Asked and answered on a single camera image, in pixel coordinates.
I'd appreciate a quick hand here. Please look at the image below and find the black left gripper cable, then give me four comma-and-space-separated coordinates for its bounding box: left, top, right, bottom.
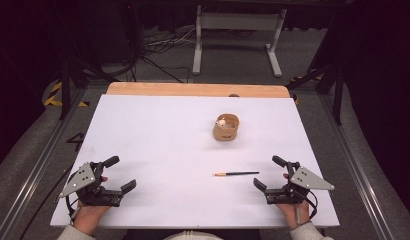
65, 194, 81, 223

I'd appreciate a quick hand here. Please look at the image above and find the aluminium rail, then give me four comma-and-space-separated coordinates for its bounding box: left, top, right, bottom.
0, 89, 89, 240
316, 94, 400, 240

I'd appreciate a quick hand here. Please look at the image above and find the person's right hand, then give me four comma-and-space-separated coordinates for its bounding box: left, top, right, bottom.
276, 172, 311, 232

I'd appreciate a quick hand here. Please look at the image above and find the bundle of floor cables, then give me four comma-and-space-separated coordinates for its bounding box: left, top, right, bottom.
136, 26, 198, 84

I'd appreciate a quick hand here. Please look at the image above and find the white paper sheet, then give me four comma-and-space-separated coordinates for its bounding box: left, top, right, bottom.
50, 94, 341, 230

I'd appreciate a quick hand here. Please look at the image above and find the yellow black floor tape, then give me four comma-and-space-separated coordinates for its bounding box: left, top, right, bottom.
290, 74, 325, 105
42, 81, 91, 108

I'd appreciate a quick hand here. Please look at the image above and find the person's left hand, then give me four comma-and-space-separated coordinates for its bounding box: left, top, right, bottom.
72, 175, 111, 237

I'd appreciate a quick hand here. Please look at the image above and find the thin black floor cable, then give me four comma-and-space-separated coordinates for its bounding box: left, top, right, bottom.
20, 163, 75, 240

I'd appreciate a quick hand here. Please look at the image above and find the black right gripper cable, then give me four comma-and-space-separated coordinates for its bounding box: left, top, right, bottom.
297, 189, 319, 221

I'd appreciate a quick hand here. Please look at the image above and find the small brown basket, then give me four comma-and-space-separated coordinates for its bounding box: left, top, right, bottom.
212, 113, 240, 142

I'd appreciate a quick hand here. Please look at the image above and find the white metal stand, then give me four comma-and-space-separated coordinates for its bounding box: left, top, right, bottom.
191, 4, 288, 79

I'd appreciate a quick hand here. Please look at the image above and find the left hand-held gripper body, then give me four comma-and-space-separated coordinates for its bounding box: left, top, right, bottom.
58, 161, 124, 208

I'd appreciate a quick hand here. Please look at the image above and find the dark pencil with tan tip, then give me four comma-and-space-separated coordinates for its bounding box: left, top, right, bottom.
212, 170, 261, 177

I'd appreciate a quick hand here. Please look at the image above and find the black metal stand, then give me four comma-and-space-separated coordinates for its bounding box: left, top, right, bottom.
57, 54, 121, 121
285, 59, 348, 126

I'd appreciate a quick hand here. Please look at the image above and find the wooden table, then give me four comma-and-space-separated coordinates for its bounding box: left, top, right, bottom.
106, 82, 291, 99

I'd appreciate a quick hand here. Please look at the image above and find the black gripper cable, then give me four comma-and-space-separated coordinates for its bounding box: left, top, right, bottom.
297, 189, 319, 221
65, 194, 81, 223

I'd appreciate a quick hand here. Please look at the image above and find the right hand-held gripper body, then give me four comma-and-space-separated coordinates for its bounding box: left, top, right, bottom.
264, 161, 336, 205

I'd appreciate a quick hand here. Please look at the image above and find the person's torso clothing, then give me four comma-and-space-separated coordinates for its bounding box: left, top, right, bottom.
162, 230, 224, 240

